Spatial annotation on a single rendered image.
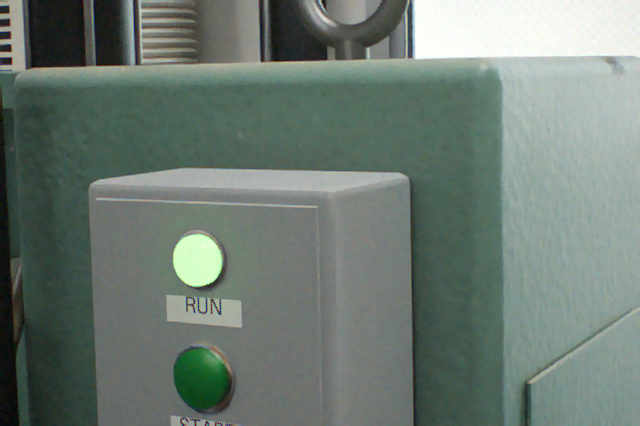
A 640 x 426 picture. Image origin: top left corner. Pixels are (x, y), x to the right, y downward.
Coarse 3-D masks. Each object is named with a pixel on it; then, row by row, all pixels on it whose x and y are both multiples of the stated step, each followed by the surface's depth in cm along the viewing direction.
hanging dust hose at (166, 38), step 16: (144, 0) 214; (160, 0) 214; (176, 0) 216; (144, 16) 215; (160, 16) 215; (176, 16) 217; (192, 16) 221; (144, 32) 214; (160, 32) 215; (176, 32) 216; (192, 32) 219; (144, 48) 215; (160, 48) 216; (176, 48) 217; (192, 48) 221; (144, 64) 215; (160, 64) 215
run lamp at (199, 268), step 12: (180, 240) 42; (192, 240) 41; (204, 240) 41; (216, 240) 41; (180, 252) 41; (192, 252) 41; (204, 252) 41; (216, 252) 41; (180, 264) 41; (192, 264) 41; (204, 264) 41; (216, 264) 41; (180, 276) 42; (192, 276) 41; (204, 276) 41; (216, 276) 41; (204, 288) 42
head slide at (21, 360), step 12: (12, 264) 65; (12, 276) 61; (24, 324) 59; (24, 336) 59; (24, 348) 60; (24, 360) 60; (24, 372) 60; (24, 384) 60; (24, 396) 60; (24, 408) 60; (24, 420) 60
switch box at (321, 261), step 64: (128, 192) 43; (192, 192) 42; (256, 192) 41; (320, 192) 40; (384, 192) 42; (128, 256) 43; (256, 256) 41; (320, 256) 40; (384, 256) 42; (128, 320) 43; (256, 320) 41; (320, 320) 40; (384, 320) 43; (128, 384) 44; (256, 384) 41; (320, 384) 40; (384, 384) 43
